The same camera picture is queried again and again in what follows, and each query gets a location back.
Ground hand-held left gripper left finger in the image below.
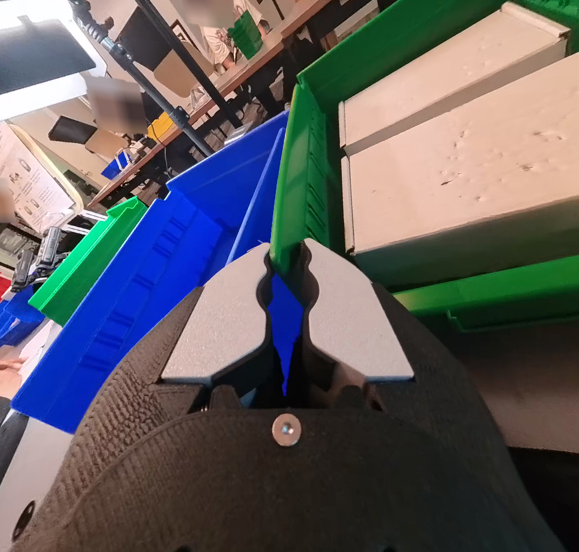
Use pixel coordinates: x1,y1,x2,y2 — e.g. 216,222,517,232
160,243,277,387

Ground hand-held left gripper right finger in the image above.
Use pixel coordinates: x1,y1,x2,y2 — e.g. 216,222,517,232
299,238,415,399

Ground white cardboard box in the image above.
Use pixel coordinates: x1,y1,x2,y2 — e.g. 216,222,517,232
338,1,571,157
341,52,579,288

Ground green plastic bin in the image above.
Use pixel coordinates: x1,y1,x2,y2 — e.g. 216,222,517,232
270,0,579,333
28,195,149,327

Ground large blue plastic bin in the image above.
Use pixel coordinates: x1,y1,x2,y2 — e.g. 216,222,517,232
11,110,304,435

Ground dark handheld device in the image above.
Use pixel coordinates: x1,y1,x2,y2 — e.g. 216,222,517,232
10,249,37,292
36,226,68,272

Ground small blue basket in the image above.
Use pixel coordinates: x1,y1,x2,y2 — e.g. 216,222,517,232
100,151,132,179

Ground small blue plastic bin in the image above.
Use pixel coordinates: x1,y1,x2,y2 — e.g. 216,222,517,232
0,285,46,348

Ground yellow box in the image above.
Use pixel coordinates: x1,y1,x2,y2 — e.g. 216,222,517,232
147,112,175,138

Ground black light stand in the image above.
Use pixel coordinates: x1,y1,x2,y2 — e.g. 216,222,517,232
72,0,245,157

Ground tan board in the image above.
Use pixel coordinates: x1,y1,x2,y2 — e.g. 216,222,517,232
154,41,213,98
85,129,127,158

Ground small green bin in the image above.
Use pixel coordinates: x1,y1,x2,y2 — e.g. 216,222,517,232
227,11,264,60

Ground wooden background table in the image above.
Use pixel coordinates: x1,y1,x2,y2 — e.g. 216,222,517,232
86,0,376,209

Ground studio light panel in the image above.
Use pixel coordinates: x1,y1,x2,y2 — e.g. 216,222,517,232
0,0,108,122

